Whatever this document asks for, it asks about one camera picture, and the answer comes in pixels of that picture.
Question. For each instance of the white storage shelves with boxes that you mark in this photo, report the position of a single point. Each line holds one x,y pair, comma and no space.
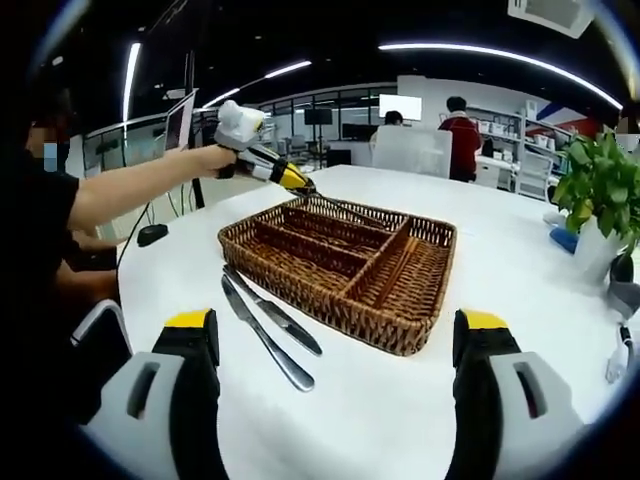
535,135

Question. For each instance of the black monitor on stand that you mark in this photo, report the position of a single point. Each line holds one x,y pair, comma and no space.
318,116

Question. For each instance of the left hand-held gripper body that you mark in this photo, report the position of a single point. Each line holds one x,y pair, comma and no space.
235,130

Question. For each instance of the silver table knife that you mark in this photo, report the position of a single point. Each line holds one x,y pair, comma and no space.
305,342
295,375

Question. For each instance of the dark grey pouch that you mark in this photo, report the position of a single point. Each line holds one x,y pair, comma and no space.
622,295

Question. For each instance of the white ceiling light strip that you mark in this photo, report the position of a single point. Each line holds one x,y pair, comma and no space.
222,97
290,69
475,49
132,75

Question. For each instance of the white chair armrest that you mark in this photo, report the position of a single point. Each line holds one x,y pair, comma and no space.
100,312

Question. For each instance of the white translucent chair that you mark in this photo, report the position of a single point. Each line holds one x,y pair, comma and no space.
410,150

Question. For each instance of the person's head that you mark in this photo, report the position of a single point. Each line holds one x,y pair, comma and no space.
60,117

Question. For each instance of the black oval device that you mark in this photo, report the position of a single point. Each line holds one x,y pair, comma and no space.
152,235

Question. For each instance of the white mesh office chair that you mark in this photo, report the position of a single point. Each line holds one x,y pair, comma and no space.
535,172

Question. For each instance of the green plant in white pot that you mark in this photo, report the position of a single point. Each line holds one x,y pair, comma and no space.
600,185

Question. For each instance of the tilted grey monitor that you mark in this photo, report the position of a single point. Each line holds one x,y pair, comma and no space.
180,122

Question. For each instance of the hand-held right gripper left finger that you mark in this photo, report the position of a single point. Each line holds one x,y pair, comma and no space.
110,420

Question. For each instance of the brown wicker storage basket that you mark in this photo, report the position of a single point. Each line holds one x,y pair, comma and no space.
300,265

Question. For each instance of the ceiling air conditioner unit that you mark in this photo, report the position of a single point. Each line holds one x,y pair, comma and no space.
550,12

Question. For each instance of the operator in black shirt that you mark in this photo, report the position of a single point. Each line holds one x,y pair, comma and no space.
45,225

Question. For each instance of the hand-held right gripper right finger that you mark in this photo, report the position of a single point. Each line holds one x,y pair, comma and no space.
565,415

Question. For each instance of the small blue box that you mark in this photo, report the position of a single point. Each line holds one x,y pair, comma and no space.
565,240

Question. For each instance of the person's left hand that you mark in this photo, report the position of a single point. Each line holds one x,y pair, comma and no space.
215,160

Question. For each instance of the bright white screen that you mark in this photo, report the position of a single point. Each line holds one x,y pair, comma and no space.
400,105

